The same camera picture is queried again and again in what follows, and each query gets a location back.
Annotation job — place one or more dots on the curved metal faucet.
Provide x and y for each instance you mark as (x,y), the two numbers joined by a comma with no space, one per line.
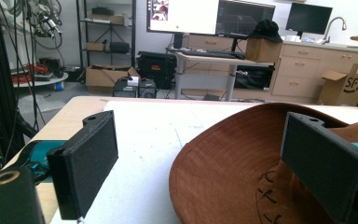
(334,28)

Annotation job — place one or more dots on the black cap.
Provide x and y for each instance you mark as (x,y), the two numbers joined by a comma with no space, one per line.
(265,30)

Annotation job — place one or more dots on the grey standing desk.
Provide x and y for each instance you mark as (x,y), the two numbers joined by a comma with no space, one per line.
(211,71)

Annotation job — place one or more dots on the beige drawer cabinet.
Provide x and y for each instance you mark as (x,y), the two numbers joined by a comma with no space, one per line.
(304,71)

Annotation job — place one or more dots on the printed cardboard box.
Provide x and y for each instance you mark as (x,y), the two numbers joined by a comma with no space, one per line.
(345,85)

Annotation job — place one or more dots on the small black monitor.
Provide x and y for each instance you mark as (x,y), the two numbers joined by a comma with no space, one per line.
(307,18)

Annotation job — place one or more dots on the white table mat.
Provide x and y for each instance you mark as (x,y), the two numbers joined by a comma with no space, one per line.
(143,149)

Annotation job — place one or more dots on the black equipment case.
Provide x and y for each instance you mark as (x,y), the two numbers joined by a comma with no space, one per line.
(157,68)

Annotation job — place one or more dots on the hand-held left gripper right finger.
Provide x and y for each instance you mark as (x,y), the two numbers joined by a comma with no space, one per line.
(324,158)

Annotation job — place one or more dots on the black metal shelf rack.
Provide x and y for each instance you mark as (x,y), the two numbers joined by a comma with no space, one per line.
(108,31)

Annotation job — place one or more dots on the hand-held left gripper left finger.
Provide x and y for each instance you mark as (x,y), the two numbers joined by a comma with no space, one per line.
(84,168)

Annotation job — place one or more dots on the open cardboard box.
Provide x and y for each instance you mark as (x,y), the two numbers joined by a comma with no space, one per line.
(108,77)

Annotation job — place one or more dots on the large white-screen monitor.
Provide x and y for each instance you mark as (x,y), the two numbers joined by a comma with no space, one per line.
(183,15)

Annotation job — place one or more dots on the dark-screen monitor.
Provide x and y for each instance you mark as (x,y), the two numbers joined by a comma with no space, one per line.
(242,18)

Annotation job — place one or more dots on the plain cardboard box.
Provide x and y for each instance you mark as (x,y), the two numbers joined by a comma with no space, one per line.
(262,49)

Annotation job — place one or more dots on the round white table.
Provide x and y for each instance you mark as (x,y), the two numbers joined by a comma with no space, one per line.
(40,79)

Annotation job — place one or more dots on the black keyboard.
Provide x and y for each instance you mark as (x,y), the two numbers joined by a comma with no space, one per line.
(214,54)

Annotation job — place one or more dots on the brown baseball cap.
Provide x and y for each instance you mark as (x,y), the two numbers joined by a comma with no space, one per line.
(230,168)

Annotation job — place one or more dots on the black computer box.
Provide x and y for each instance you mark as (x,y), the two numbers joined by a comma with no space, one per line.
(133,88)

